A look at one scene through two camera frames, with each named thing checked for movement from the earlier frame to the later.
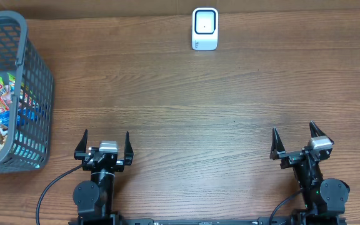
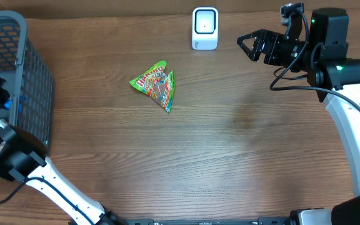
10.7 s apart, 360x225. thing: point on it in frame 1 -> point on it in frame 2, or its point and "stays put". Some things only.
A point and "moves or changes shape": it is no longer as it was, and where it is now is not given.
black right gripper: [290, 157] -> [271, 37]
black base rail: [306, 217] stays put
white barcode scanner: [205, 29] stays put
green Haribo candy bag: [1, 96] moves or changes shape
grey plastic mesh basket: [5, 49] stays put
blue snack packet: [25, 115] -> [8, 104]
